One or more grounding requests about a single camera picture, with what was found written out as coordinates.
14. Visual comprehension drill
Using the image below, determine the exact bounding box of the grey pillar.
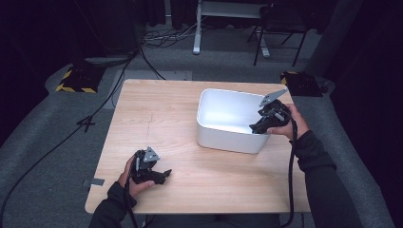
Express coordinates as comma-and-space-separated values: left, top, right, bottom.
304, 0, 364, 78

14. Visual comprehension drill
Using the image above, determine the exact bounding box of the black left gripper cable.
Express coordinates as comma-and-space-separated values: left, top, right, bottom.
124, 177, 140, 228

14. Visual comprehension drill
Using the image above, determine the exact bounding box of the long black floor cable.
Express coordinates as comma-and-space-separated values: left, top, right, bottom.
0, 47, 141, 219

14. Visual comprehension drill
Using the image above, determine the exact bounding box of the short black floor cable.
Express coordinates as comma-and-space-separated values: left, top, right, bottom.
138, 47, 166, 81

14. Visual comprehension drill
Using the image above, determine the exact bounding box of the person's left hand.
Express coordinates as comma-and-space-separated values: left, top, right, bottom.
118, 154, 157, 200

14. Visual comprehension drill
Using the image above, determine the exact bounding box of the person's right hand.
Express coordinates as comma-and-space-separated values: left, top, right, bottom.
266, 103, 310, 142

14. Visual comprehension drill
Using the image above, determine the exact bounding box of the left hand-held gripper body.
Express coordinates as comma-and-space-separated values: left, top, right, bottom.
129, 145, 163, 185

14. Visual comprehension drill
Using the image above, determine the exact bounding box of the black chair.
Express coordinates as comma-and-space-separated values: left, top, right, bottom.
246, 2, 309, 67

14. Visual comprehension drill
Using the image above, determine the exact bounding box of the white plastic bin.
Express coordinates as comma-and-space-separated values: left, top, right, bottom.
196, 87, 294, 155

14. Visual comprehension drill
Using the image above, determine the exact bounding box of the grey tape strip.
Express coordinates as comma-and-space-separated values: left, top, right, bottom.
82, 178, 106, 187

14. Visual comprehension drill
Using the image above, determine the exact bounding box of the bundle of floor cables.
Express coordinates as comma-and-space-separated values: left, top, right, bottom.
141, 17, 207, 49

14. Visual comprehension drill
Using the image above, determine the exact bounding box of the white desk frame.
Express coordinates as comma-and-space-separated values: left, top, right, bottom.
192, 0, 271, 59

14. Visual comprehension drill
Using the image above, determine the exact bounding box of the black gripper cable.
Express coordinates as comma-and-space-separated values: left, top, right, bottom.
279, 108, 299, 228
124, 177, 140, 228

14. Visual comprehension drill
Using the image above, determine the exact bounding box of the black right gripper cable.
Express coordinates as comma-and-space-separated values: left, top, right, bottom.
279, 108, 299, 228

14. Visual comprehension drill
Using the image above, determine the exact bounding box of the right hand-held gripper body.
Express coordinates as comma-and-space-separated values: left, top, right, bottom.
258, 87, 293, 128

